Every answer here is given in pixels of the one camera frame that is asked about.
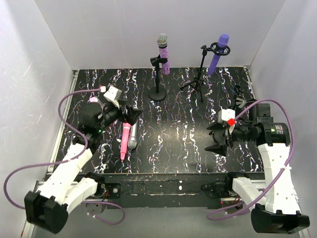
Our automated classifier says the round base stand with scissor clamp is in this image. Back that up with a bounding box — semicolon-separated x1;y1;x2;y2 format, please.
210;85;258;142

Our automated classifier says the silver microphone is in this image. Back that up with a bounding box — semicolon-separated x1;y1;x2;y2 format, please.
127;122;138;149

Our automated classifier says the round base stand with clip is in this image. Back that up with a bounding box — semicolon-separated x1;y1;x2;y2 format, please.
149;55;167;102

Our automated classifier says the purple glitter microphone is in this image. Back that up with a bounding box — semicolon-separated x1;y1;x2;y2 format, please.
157;33;170;75

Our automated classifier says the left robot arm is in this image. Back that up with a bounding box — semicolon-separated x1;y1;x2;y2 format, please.
24;102;142;234

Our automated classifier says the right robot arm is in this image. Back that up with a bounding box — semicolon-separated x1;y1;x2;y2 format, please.
205;100;310;234

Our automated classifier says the tall tripod microphone stand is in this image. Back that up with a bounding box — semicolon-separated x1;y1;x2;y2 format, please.
179;42;232;103

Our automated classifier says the pink microphone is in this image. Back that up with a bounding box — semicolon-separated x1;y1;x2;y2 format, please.
120;122;131;162

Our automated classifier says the pink microphone case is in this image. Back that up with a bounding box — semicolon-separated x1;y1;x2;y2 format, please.
89;97;104;107

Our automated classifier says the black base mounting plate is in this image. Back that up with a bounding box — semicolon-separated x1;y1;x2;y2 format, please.
102;173;242;209

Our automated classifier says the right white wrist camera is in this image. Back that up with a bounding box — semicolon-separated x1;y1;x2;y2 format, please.
217;109;236;134

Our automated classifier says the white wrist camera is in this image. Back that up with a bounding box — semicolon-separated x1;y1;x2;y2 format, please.
100;86;122;109
217;109;236;134

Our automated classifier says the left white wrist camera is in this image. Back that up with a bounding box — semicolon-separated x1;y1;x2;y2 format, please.
100;86;122;109

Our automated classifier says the aluminium rail frame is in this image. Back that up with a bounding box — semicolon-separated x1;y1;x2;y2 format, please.
24;67;310;234

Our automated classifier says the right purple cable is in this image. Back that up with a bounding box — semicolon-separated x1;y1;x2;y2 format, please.
207;99;297;221

